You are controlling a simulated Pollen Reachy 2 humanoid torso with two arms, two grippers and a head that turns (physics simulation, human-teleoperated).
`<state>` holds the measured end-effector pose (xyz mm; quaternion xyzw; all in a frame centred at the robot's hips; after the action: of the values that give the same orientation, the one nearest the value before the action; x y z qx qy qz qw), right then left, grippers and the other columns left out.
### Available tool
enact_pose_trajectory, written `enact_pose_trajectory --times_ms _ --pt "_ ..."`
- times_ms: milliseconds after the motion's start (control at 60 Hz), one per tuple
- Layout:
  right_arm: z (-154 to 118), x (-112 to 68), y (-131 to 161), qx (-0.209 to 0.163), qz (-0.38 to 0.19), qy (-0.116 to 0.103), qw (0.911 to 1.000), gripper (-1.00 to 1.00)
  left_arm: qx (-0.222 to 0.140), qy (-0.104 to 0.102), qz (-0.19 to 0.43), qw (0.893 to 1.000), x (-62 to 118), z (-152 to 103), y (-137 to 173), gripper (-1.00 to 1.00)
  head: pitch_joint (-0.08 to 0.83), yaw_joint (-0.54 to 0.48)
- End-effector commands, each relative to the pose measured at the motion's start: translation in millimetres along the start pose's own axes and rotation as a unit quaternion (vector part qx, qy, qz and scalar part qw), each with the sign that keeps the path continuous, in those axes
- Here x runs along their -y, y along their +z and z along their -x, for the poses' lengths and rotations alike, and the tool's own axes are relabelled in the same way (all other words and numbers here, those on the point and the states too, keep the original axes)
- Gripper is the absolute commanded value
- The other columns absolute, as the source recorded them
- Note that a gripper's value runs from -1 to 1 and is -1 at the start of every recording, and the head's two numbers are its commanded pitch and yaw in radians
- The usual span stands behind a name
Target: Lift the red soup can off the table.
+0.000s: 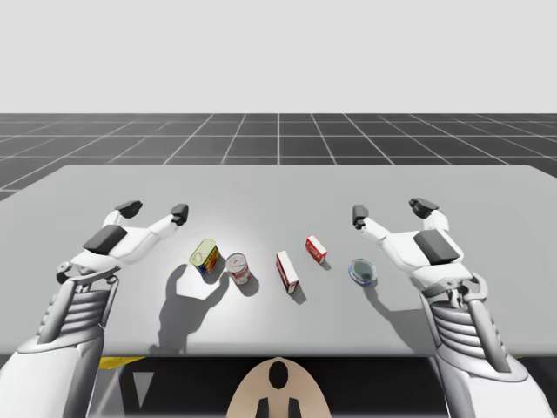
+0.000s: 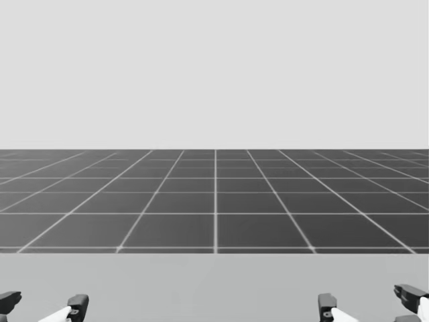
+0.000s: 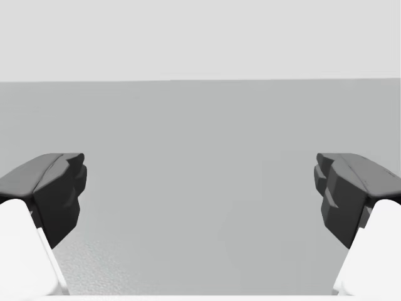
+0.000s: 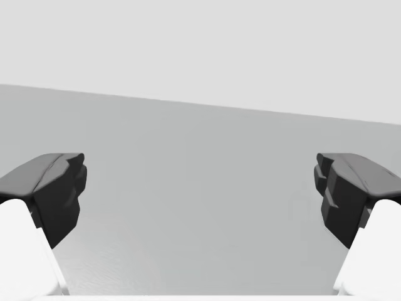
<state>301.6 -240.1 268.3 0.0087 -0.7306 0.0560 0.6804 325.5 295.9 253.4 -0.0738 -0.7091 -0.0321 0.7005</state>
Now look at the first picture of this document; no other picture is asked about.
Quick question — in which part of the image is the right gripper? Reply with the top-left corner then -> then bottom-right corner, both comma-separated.
352,197 -> 473,292

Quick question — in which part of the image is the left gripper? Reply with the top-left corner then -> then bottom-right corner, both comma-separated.
70,200 -> 190,274

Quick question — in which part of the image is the blue flat can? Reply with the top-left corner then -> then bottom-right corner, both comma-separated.
347,258 -> 378,287

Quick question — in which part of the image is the green and blue rectangular can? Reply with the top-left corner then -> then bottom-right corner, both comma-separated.
188,238 -> 222,276

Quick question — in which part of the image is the red and white can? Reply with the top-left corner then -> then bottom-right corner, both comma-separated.
225,253 -> 251,286

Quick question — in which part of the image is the red and white carton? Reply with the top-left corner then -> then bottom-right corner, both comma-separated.
275,250 -> 300,294

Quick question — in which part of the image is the tan robot part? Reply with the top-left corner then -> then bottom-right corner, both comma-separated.
225,356 -> 332,418

